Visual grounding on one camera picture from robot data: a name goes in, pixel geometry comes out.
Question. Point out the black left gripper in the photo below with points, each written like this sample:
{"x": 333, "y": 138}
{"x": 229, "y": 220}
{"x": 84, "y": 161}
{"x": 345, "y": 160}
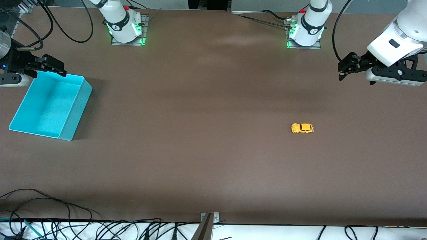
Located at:
{"x": 363, "y": 60}

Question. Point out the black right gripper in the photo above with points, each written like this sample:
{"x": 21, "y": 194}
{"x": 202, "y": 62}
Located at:
{"x": 19, "y": 59}

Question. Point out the yellow toy beetle car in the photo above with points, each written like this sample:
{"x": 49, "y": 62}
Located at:
{"x": 302, "y": 128}

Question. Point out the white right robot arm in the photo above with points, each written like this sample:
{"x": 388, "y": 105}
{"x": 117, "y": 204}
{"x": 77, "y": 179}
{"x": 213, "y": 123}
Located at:
{"x": 116, "y": 20}

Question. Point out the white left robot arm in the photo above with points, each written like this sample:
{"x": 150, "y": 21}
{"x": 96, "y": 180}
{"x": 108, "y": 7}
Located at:
{"x": 312, "y": 23}

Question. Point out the teal plastic bin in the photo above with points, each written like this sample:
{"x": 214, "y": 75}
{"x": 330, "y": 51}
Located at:
{"x": 50, "y": 106}

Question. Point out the black object behind table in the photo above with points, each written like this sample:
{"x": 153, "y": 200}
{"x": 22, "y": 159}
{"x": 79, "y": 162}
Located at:
{"x": 206, "y": 4}

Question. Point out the white ledge board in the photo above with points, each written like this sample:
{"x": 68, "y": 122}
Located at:
{"x": 267, "y": 233}

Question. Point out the grey metal bar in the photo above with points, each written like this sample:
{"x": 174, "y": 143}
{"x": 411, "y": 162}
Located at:
{"x": 203, "y": 231}

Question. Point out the aluminium frame bracket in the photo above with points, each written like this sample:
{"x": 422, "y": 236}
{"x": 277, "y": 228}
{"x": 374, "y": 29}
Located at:
{"x": 25, "y": 8}

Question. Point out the small metal clamp bracket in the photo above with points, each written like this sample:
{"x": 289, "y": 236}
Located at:
{"x": 217, "y": 218}

